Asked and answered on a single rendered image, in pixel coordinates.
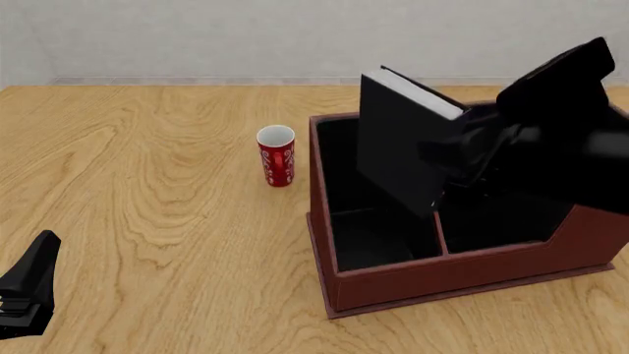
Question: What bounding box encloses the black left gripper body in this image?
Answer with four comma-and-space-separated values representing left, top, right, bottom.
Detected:
0, 290, 54, 339

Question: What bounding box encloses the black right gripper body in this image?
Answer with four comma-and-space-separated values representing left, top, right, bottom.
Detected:
444, 116, 525, 197

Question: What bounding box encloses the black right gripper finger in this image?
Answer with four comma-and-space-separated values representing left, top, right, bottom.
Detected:
416, 135, 477, 175

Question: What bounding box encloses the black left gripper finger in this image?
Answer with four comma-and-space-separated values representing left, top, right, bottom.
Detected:
0, 229, 63, 298

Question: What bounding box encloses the black hardcover book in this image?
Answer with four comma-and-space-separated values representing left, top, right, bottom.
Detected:
356, 65, 473, 219

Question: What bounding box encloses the red-brown desk caddy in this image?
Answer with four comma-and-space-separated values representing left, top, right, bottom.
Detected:
306, 97, 629, 321

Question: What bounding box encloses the red patterned mug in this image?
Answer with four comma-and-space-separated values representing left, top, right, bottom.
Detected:
256, 124, 297, 189

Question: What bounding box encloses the grey wall skirting board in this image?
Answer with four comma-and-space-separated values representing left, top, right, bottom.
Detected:
46, 75, 629, 89

